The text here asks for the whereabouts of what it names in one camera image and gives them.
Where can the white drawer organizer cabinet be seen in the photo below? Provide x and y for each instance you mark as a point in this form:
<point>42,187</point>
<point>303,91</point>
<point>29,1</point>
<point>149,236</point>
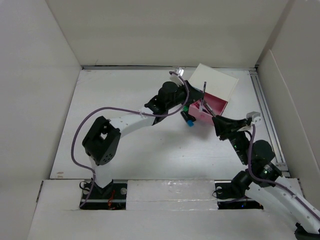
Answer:
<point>218,84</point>

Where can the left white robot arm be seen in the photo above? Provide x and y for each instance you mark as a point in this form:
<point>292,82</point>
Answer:
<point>102,139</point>

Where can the purple pen pair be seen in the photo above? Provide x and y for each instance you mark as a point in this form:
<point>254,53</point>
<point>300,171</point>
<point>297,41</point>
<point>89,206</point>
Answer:
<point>203,97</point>

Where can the black refill pen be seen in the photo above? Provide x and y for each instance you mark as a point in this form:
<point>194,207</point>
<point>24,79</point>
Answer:
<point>209,109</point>

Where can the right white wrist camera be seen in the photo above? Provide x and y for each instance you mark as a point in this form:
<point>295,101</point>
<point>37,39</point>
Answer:
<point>254,118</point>

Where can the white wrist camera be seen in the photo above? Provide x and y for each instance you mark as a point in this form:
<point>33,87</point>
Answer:
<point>254,118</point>
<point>177,74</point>

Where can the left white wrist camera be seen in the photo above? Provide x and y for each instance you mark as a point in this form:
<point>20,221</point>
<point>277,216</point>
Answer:
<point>177,74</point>

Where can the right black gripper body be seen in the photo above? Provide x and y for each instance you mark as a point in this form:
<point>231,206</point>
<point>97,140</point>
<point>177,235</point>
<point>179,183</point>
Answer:
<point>239,142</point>

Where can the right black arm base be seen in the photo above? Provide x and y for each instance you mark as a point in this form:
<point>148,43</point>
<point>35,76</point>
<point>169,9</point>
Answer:
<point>230,194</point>

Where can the pink drawer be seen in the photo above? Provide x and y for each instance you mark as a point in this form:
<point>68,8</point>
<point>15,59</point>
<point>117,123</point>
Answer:
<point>216,104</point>

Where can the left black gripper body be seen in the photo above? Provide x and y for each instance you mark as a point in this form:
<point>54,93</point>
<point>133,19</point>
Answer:
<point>180,96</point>

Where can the blue cap black marker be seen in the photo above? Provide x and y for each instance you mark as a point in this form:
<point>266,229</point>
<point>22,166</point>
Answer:
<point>189,119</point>

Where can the green cap black marker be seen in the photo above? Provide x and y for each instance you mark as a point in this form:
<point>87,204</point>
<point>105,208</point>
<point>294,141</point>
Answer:
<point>185,108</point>

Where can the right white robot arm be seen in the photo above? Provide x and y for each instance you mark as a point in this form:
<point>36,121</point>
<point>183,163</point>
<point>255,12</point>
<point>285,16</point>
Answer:
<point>262,181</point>

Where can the metal rail right edge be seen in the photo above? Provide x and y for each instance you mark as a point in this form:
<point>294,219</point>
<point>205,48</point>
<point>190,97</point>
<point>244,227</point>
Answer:
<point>279,159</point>

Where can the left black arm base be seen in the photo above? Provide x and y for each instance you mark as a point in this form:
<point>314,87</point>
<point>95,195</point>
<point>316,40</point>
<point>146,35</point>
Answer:
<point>112,197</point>

